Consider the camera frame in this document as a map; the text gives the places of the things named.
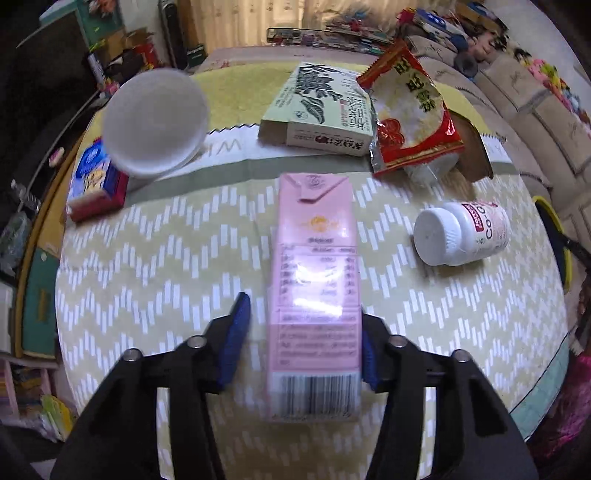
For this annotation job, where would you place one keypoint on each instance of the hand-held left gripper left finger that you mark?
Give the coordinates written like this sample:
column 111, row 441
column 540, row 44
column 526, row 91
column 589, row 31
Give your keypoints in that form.
column 235, row 341

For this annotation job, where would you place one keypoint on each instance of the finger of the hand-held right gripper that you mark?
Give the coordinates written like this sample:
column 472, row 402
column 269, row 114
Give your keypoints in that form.
column 577, row 249

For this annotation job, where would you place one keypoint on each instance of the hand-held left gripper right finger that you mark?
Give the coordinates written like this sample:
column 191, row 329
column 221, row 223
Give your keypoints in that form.
column 369, row 364

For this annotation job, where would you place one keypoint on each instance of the black yellow-rimmed trash bin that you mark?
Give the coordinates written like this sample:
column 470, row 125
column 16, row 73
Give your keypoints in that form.
column 551, row 217

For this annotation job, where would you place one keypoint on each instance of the pink drink carton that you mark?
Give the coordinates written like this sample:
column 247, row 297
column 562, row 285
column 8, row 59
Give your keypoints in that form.
column 314, row 277

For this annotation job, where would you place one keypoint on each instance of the white pill bottle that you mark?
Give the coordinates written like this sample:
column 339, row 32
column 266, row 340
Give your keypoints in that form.
column 443, row 235

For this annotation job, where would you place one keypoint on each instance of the brown cardboard piece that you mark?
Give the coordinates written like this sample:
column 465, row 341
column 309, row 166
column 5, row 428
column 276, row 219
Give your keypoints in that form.
column 473, row 152

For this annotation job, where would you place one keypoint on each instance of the red snack bag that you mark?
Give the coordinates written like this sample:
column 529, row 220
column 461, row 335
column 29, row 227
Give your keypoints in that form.
column 411, row 115

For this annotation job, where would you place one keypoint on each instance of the white lidded paper cup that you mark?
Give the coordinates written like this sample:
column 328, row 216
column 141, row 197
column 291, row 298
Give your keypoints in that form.
column 154, row 120

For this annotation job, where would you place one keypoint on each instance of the green leaf-print box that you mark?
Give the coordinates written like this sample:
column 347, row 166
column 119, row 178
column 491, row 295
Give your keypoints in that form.
column 314, row 97

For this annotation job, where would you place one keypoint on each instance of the zigzag patterned tablecloth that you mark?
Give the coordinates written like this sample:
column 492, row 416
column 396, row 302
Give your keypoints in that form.
column 161, row 258

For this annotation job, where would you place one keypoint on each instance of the red patterned cloth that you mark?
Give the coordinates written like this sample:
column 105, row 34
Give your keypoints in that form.
column 568, row 397

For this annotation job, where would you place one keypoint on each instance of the beige covered sofa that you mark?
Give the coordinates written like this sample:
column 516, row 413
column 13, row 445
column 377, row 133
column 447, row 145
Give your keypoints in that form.
column 521, row 101

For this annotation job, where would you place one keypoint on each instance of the pile of plush toys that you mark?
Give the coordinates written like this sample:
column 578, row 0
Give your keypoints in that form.
column 549, row 74

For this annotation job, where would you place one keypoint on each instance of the stack of books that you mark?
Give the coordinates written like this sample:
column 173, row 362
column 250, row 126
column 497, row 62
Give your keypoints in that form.
column 51, row 410

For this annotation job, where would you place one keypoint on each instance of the black neck pillow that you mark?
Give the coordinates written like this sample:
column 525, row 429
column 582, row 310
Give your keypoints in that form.
column 466, row 62

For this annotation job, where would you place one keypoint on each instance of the blue red small box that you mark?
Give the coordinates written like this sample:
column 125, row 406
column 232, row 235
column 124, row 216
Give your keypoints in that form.
column 94, row 175

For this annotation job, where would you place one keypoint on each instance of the plastic drawer cabinet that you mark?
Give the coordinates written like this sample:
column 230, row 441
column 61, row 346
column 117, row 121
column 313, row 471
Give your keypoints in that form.
column 5, row 314

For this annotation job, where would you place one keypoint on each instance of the clear water bottle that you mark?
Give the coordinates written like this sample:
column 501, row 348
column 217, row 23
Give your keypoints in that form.
column 27, row 196

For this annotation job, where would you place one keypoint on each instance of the small pink object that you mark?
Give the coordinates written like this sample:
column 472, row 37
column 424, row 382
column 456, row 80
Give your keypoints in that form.
column 56, row 157

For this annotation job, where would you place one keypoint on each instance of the star striped cushion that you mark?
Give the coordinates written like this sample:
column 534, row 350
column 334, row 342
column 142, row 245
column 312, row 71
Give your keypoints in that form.
column 434, row 18

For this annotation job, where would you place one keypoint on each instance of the red canister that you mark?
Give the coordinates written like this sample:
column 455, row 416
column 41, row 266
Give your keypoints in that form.
column 147, row 53

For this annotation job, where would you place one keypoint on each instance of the white long printed box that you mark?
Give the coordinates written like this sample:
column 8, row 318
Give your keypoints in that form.
column 96, row 67

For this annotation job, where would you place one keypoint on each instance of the large black television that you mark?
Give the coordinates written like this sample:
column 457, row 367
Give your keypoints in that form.
column 46, row 92

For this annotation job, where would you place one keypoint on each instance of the black tower fan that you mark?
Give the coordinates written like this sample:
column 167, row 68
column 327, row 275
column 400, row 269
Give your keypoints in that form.
column 173, row 32

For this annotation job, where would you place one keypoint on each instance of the glass table with books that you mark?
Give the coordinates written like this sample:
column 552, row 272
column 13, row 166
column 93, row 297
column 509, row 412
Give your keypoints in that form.
column 323, row 37

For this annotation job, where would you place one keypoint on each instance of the open cardboard box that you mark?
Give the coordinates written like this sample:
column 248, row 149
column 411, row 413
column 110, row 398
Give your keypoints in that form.
column 131, row 39

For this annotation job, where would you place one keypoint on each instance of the beige embroidered curtain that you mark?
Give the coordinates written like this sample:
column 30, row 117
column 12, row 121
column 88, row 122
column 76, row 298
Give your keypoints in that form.
column 217, row 18
column 351, row 9

